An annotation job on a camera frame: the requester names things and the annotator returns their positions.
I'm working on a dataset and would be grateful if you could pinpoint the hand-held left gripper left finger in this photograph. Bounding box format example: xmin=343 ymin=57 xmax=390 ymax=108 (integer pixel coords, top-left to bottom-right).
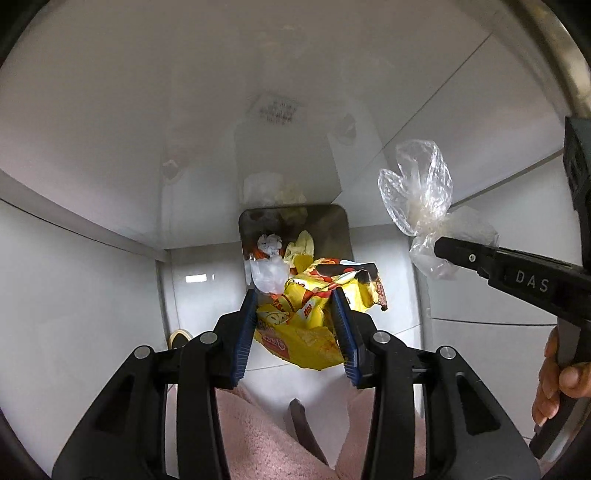
xmin=52 ymin=288 xmax=259 ymax=480

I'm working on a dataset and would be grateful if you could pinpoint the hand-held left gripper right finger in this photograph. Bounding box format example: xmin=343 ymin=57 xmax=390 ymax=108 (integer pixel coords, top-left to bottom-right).
xmin=331 ymin=288 xmax=541 ymax=480

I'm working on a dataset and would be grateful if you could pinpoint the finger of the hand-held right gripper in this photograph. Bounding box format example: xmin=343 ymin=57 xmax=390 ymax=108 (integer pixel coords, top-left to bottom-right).
xmin=434 ymin=236 xmax=498 ymax=284

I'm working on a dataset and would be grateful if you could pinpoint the yellow printed snack bag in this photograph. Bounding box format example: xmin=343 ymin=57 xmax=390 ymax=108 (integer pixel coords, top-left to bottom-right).
xmin=253 ymin=258 xmax=389 ymax=372

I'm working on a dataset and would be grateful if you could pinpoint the white plastic bag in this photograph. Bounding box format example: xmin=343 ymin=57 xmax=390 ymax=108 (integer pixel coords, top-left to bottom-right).
xmin=249 ymin=256 xmax=289 ymax=294

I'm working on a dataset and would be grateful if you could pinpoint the clear plastic bag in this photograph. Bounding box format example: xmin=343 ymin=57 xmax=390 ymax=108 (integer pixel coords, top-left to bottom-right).
xmin=378 ymin=138 xmax=500 ymax=281

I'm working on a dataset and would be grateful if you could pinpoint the pale yellow wrapper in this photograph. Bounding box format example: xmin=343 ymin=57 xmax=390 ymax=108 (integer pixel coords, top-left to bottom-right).
xmin=283 ymin=230 xmax=315 ymax=273

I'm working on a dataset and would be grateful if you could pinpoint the white tissue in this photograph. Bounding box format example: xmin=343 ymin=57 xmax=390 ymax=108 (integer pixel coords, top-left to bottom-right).
xmin=256 ymin=233 xmax=283 ymax=257

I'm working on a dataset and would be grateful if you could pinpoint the steel trash bin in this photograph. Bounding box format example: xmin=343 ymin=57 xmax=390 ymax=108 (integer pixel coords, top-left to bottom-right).
xmin=238 ymin=206 xmax=355 ymax=296

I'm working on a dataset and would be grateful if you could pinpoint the person's right hand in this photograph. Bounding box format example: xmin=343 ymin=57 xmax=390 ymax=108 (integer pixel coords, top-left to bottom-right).
xmin=531 ymin=330 xmax=591 ymax=428

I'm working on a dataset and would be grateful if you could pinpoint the pink towel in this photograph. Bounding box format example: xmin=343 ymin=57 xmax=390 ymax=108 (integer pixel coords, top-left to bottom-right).
xmin=166 ymin=381 xmax=426 ymax=480

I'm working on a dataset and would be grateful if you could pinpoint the dark narrow object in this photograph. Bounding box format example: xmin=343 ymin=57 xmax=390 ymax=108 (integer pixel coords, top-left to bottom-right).
xmin=288 ymin=399 xmax=331 ymax=467

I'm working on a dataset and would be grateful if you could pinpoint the white base cabinet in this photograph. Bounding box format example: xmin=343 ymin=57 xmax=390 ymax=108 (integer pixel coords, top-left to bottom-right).
xmin=0 ymin=28 xmax=591 ymax=435

